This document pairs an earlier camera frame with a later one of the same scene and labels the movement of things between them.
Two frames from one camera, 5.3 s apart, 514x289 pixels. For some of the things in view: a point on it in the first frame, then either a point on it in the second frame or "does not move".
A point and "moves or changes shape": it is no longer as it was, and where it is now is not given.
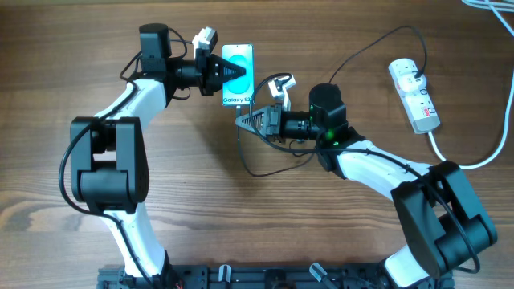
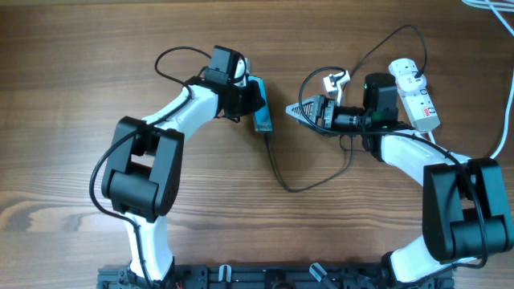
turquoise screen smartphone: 239,91 moves or changes shape
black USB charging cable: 420,74 → 340,171
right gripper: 273,125 → 324,107
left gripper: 207,67 → 254,101
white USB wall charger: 409,83 does not move
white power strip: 414,95 does not move
